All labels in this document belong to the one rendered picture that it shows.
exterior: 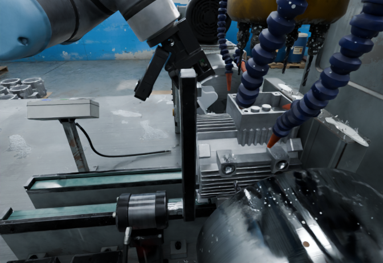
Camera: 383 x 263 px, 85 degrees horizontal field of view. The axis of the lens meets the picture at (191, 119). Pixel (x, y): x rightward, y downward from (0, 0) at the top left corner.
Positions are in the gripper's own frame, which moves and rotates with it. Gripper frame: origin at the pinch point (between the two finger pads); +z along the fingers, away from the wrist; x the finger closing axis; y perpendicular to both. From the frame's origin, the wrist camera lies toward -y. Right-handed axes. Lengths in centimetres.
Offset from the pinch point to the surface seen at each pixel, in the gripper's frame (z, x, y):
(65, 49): -70, 545, -282
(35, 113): -19.3, 11.8, -40.5
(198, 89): -14.0, -20.4, 3.9
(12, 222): -6.2, -12.9, -43.0
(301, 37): 175, 418, 221
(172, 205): 1.9, -19.6, -9.8
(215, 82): 0.8, 14.8, 6.6
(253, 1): -17.6, -11.5, 15.9
